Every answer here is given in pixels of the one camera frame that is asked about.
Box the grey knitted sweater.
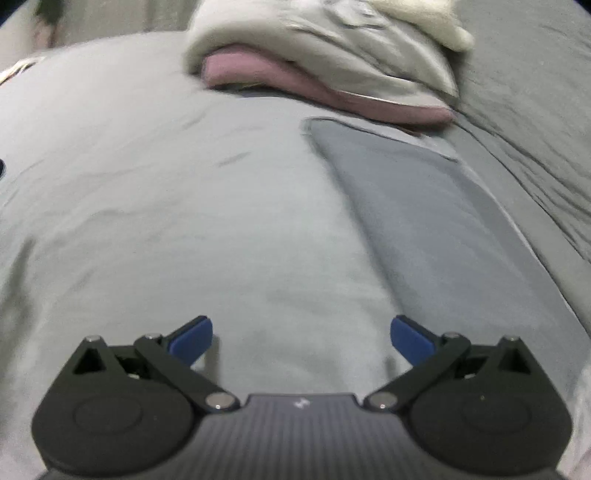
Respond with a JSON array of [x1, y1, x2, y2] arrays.
[[300, 117, 585, 370]]

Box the white plush toy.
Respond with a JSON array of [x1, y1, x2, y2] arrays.
[[369, 0, 475, 51]]

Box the grey bed blanket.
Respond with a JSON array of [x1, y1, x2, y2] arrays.
[[0, 30, 591, 480]]

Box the light grey duvet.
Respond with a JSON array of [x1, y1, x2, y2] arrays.
[[182, 0, 462, 109]]

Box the dark green hanging jacket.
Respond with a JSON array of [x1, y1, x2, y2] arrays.
[[34, 0, 65, 24]]

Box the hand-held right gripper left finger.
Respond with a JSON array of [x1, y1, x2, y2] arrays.
[[71, 315, 241, 414]]

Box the pink pillow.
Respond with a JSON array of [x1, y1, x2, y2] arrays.
[[202, 44, 455, 127]]

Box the grey star-patterned curtain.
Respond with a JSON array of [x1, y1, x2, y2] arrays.
[[60, 0, 204, 47]]

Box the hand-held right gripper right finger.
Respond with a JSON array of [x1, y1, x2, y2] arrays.
[[362, 315, 536, 414]]

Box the printed white pillow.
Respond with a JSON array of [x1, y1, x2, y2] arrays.
[[277, 0, 444, 56]]

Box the magazines at bed edge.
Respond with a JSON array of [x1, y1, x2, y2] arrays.
[[0, 55, 47, 86]]

